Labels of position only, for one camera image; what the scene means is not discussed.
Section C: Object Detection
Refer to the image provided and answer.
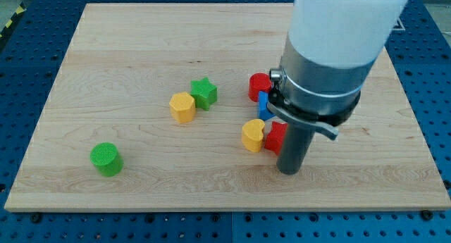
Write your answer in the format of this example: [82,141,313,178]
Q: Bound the wooden board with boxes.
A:
[5,4,450,213]

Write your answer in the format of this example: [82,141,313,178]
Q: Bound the yellow heart block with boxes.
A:
[241,119,265,153]

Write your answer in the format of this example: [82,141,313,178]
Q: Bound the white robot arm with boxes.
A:
[288,0,407,69]

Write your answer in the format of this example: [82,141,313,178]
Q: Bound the green star block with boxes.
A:
[190,77,218,111]

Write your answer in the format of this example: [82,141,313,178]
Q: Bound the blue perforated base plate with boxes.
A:
[1,0,450,242]

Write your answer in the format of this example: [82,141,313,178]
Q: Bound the yellow hexagon block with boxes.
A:
[169,92,196,123]

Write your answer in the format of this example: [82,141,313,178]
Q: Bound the red cylinder block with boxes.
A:
[248,73,272,102]

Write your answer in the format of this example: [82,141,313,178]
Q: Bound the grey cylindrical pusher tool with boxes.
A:
[267,38,374,175]

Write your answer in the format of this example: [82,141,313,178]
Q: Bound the blue block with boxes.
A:
[258,91,275,121]

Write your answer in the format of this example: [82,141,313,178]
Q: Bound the green cylinder block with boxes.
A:
[89,142,123,177]

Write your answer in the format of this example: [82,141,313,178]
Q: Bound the red star block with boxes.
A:
[264,121,288,155]

